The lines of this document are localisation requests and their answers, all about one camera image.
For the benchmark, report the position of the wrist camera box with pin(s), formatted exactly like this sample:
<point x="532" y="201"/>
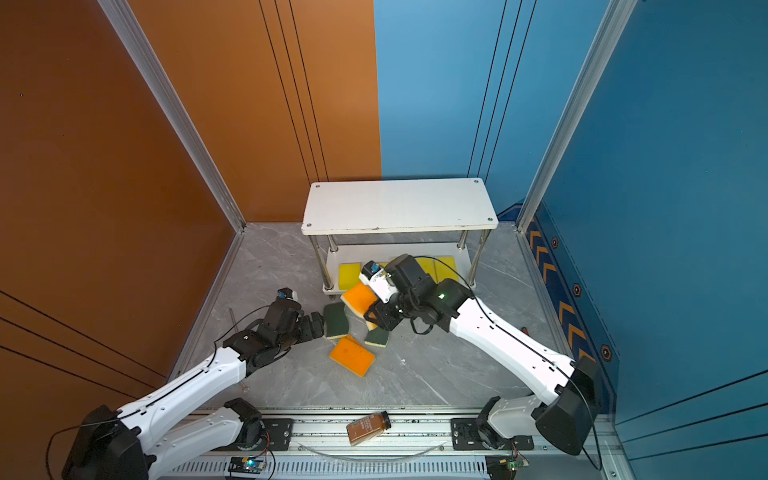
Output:
<point x="287" y="293"/>
<point x="375" y="277"/>

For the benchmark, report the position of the circuit board right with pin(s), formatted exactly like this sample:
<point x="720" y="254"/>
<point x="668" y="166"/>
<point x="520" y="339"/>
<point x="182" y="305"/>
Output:
<point x="511" y="465"/>

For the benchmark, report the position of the orange sponge stack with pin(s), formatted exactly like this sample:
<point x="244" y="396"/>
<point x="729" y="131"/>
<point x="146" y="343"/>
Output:
<point x="359" y="299"/>

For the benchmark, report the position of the green scouring sponge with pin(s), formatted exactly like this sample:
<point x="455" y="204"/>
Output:
<point x="336" y="321"/>
<point x="377" y="337"/>

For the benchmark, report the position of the aluminium corner post right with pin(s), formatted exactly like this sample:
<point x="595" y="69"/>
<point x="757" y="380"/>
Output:
<point x="610" y="30"/>

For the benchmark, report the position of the aluminium corner post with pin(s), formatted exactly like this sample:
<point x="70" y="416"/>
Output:
<point x="610" y="30"/>
<point x="136" y="43"/>

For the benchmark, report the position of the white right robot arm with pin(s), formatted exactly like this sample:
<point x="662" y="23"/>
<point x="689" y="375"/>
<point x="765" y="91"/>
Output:
<point x="566" y="394"/>

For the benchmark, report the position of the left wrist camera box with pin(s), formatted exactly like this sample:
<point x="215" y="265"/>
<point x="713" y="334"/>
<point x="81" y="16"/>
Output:
<point x="287" y="293"/>

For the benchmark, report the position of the brown spice bottle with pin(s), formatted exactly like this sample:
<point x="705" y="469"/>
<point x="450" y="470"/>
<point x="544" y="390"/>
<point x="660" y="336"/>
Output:
<point x="368" y="427"/>

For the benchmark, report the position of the aluminium corner post left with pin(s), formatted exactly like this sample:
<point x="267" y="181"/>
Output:
<point x="136" y="43"/>

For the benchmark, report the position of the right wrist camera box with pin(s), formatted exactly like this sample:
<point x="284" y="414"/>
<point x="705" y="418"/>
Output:
<point x="375" y="277"/>

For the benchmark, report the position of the white two-tier shelf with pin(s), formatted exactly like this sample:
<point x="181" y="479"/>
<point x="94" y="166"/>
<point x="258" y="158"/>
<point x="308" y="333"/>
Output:
<point x="335" y="209"/>

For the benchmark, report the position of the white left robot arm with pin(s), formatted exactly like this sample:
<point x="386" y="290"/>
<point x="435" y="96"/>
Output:
<point x="148" y="437"/>

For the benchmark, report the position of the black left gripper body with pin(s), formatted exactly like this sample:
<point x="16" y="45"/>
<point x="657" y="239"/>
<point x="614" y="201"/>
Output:
<point x="288" y="340"/>

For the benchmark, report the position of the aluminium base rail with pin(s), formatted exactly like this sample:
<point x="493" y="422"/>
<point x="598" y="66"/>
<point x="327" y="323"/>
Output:
<point x="399" y="443"/>

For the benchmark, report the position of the yellow sponge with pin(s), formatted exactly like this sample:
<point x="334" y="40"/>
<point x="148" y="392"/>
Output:
<point x="446" y="268"/>
<point x="348" y="276"/>
<point x="428" y="266"/>

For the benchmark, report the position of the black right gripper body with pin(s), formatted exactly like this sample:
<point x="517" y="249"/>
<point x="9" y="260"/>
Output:
<point x="410" y="303"/>

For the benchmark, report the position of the green circuit board left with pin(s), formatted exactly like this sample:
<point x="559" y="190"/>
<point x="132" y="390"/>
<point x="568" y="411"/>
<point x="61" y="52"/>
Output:
<point x="250" y="465"/>

